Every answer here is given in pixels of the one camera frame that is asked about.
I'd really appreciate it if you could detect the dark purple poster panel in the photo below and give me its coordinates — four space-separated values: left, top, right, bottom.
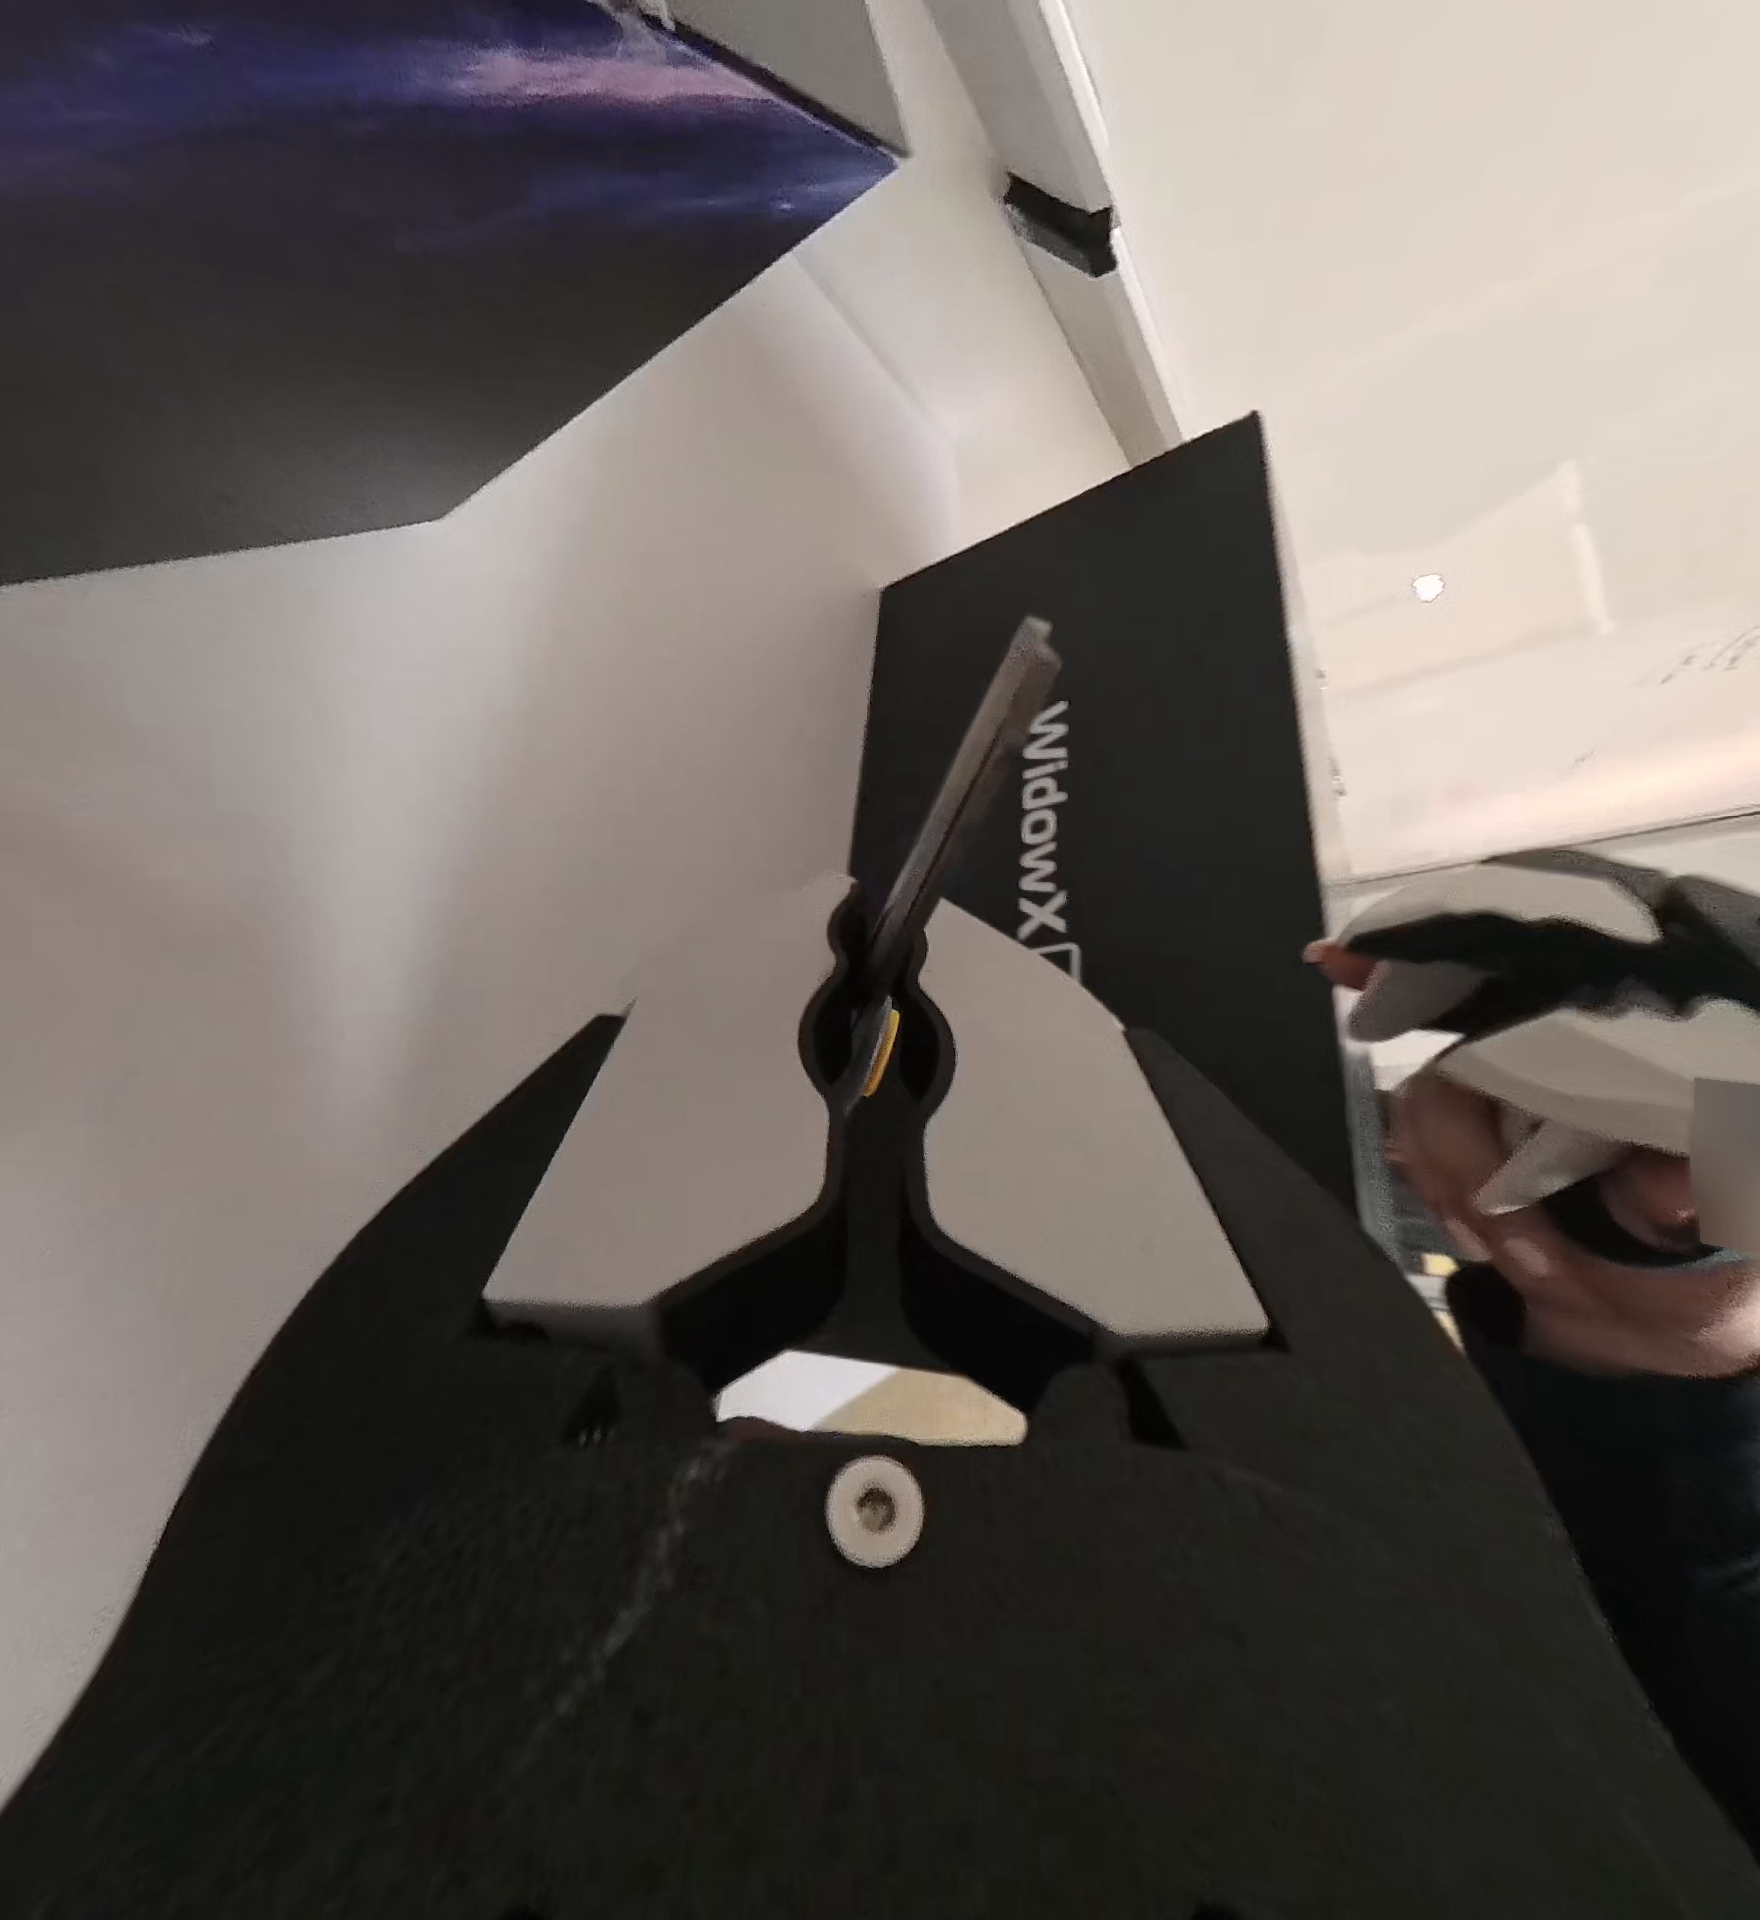
0 0 911 606

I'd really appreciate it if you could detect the white frame rail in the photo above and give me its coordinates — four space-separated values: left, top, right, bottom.
991 0 1183 461

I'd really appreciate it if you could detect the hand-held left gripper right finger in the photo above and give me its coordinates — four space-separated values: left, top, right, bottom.
901 915 1274 1352

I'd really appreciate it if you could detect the black box with white lettering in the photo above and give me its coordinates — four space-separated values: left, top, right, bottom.
847 413 1351 1205

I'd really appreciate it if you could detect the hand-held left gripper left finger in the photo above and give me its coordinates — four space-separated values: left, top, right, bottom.
480 878 864 1347

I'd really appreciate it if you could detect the person's right hand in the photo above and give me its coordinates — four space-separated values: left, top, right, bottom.
1380 1070 1760 1379

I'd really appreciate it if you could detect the person's right forearm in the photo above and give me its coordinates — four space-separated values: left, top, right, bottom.
1440 1260 1760 1920

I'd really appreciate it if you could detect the black bracket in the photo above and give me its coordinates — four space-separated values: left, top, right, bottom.
1004 173 1119 280

